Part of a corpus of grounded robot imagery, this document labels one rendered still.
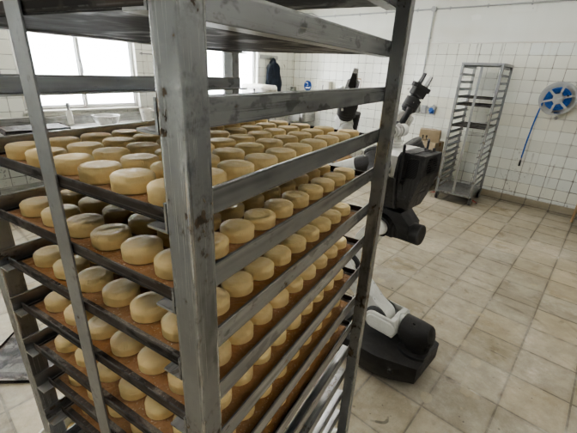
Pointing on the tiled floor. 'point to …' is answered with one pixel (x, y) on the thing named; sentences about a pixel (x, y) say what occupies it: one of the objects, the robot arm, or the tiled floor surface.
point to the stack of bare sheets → (12, 362)
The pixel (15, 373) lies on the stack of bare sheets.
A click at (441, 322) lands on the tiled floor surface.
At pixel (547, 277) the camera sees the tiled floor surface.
